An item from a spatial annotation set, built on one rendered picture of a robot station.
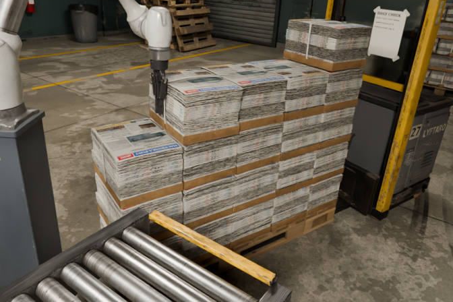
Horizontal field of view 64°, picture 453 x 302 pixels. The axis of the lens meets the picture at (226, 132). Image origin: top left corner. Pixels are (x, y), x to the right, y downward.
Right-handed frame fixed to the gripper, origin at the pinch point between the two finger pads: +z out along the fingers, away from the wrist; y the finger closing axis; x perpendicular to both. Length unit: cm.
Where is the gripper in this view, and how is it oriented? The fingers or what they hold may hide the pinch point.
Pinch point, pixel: (158, 105)
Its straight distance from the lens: 166.0
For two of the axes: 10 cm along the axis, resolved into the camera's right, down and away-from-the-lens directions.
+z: -0.8, 9.2, 3.8
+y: -5.6, -3.5, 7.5
